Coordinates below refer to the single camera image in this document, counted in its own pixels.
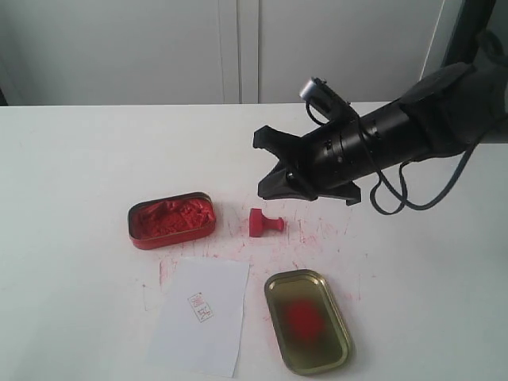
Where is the red ink pad tin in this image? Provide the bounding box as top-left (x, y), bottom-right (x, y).
top-left (127, 192), bottom-right (217, 250)

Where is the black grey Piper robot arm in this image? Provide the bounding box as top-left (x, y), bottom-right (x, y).
top-left (252, 31), bottom-right (507, 205)

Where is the white cabinet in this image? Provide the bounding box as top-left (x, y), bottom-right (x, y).
top-left (1, 1), bottom-right (464, 106)

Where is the gold metal tin lid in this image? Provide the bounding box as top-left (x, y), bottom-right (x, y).
top-left (264, 269), bottom-right (352, 376)

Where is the dark grey cable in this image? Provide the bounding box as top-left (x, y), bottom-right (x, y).
top-left (303, 98), bottom-right (489, 216)

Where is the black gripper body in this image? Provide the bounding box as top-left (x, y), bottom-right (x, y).
top-left (252, 125), bottom-right (361, 206)

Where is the red plastic stamp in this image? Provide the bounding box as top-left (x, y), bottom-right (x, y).
top-left (248, 208), bottom-right (285, 237)

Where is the white paper sheet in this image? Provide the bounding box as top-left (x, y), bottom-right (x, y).
top-left (148, 257), bottom-right (249, 377)

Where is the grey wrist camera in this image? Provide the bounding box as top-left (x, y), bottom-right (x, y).
top-left (299, 77), bottom-right (354, 126)

